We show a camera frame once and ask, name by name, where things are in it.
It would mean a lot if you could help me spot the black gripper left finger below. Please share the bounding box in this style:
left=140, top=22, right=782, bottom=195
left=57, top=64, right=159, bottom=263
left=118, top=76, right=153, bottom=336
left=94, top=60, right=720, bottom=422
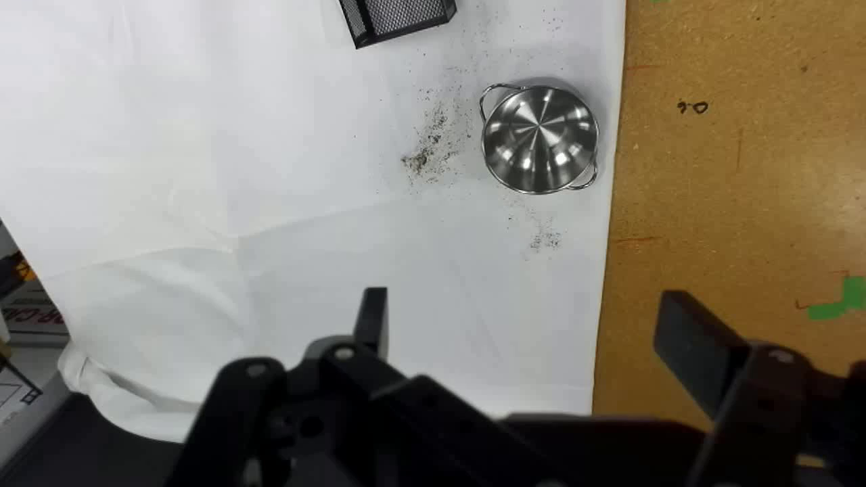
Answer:
left=353, top=287, right=389, bottom=357

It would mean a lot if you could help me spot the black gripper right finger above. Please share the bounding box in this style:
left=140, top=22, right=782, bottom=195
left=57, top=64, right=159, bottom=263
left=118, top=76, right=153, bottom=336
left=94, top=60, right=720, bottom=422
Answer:
left=652, top=288, right=750, bottom=415

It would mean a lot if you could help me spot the green tape mark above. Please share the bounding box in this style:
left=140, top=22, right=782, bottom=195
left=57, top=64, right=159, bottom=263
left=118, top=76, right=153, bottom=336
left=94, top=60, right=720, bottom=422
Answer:
left=807, top=276, right=866, bottom=321

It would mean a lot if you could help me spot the white cloth sheet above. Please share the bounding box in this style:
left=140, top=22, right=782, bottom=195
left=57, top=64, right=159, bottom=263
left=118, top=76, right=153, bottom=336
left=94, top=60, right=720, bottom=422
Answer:
left=0, top=0, right=625, bottom=441

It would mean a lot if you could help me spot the small steel pot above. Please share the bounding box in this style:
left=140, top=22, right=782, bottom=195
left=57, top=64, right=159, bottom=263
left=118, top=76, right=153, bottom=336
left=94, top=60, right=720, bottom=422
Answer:
left=479, top=83, right=598, bottom=195

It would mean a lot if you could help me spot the black mesh box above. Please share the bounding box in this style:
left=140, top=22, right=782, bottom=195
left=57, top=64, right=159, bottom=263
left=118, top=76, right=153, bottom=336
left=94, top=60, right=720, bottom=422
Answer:
left=337, top=0, right=456, bottom=47

